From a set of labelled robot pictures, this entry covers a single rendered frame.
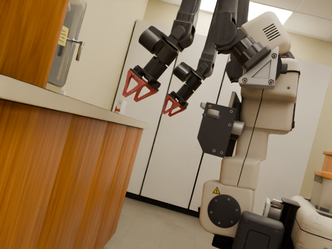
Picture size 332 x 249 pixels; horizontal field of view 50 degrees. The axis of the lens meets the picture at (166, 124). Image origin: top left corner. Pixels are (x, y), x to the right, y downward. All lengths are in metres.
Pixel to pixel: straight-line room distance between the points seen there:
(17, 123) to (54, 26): 0.59
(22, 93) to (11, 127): 0.09
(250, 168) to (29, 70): 0.81
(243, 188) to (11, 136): 0.70
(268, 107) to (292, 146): 3.36
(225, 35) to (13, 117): 0.61
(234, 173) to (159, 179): 3.30
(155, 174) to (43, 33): 3.29
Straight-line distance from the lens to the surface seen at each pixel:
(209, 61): 1.50
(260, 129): 1.18
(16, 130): 0.81
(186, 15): 1.11
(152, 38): 1.12
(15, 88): 0.69
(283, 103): 1.19
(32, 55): 1.33
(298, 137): 4.55
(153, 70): 1.09
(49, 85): 1.57
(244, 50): 1.05
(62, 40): 1.56
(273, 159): 4.49
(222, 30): 1.06
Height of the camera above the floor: 0.92
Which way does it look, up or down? 1 degrees up
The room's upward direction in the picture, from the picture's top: 15 degrees clockwise
